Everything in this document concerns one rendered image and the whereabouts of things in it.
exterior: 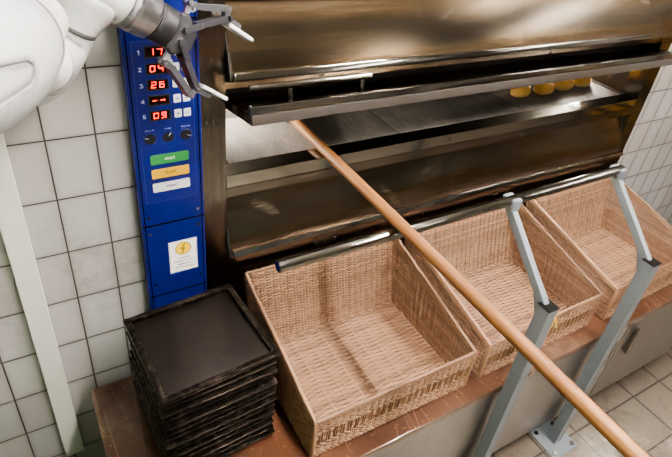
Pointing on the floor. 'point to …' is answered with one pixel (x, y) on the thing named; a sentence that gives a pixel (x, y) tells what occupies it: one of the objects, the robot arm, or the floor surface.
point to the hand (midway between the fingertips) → (233, 66)
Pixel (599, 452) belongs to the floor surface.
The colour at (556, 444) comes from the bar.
